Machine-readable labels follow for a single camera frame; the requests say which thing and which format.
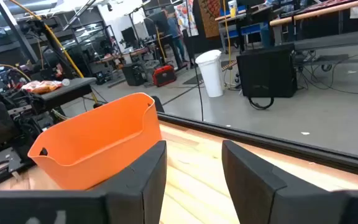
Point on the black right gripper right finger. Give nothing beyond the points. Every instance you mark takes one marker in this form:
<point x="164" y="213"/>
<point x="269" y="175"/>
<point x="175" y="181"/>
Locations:
<point x="259" y="199"/>

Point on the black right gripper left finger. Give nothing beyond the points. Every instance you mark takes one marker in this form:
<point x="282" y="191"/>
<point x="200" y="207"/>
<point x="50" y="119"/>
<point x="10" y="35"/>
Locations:
<point x="129" y="199"/>

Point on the orange plastic basket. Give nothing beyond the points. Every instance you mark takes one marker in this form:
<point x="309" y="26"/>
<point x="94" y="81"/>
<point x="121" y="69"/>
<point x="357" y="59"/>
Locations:
<point x="89" y="146"/>

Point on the small black box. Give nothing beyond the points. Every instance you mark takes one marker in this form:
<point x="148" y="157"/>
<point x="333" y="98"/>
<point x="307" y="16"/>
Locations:
<point x="133" y="74"/>

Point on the black side table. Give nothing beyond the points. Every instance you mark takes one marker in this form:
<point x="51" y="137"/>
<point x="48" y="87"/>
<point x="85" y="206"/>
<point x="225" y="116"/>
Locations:
<point x="70" y="88"/>

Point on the large black box case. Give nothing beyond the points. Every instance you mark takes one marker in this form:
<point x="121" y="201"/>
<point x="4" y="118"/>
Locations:
<point x="266" y="71"/>

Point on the red and black box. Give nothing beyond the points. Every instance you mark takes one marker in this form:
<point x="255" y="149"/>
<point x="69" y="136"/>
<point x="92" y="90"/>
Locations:
<point x="164" y="75"/>

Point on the white round lid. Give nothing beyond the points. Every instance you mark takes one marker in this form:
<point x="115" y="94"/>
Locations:
<point x="66" y="82"/>

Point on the white trash bin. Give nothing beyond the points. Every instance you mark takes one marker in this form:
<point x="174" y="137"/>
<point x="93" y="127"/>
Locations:
<point x="210" y="74"/>

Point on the orange snack bag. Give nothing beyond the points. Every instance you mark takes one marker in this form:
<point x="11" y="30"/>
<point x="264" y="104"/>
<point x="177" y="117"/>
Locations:
<point x="42" y="86"/>

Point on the grey wheeled dolly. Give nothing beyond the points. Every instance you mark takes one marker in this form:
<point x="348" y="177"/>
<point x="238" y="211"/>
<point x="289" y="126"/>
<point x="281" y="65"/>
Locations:
<point x="328" y="59"/>

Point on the black monitor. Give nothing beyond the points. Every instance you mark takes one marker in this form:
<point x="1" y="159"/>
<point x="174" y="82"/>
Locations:
<point x="128" y="35"/>

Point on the blue workbench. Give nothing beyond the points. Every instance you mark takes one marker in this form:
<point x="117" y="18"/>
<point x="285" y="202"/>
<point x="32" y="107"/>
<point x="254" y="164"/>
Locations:
<point x="250" y="29"/>

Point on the person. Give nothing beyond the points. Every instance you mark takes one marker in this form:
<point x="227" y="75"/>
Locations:
<point x="173" y="29"/>

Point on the brown patterned hanging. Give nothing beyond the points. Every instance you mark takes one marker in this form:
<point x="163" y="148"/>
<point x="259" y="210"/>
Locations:
<point x="209" y="17"/>

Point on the colourful printed banner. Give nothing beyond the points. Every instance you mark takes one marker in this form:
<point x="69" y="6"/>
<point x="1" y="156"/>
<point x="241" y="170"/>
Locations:
<point x="185" y="15"/>

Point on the long wooden beam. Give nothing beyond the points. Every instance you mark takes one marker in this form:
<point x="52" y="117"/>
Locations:
<point x="322" y="12"/>

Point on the black diagonal strut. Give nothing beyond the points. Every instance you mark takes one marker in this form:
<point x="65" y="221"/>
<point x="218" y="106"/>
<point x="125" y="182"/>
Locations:
<point x="15" y="29"/>

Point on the black aluminium table frame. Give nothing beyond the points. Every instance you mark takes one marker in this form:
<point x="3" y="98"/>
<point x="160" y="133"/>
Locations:
<point x="259" y="140"/>

